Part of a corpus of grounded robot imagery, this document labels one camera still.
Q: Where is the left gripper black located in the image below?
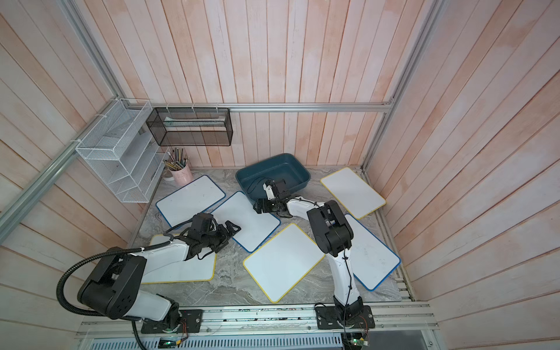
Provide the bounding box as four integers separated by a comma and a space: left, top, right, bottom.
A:
201, 220, 242, 253

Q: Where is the blue whiteboard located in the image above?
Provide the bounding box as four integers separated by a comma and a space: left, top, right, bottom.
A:
212, 191, 281, 253
345, 214, 401, 291
156, 175, 226, 227

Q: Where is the yellow whiteboard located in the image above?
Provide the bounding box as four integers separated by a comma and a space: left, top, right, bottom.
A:
320, 168, 386, 220
243, 223, 325, 303
134, 235, 217, 284

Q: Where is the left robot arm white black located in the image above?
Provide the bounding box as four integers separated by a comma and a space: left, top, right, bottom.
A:
76, 212, 241, 322

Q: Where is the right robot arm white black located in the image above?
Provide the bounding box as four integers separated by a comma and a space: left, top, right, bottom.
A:
253, 179, 364, 326

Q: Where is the teal plastic storage box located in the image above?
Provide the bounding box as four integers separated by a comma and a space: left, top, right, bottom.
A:
236, 153, 311, 202

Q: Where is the pink pencil cup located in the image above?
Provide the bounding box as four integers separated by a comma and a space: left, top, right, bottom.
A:
165, 147, 194, 187

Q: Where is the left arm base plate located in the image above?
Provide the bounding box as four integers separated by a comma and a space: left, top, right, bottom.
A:
141, 309, 204, 335

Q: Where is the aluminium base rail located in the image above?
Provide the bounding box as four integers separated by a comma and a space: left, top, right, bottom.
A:
75, 302, 440, 339

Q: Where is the black mesh wall basket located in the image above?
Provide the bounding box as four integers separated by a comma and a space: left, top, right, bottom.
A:
146, 107, 233, 147

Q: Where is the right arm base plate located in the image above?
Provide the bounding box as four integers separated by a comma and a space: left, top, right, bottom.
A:
314, 303, 376, 330

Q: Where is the white wire mesh shelf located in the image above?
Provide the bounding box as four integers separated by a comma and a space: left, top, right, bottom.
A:
76, 99, 166, 204

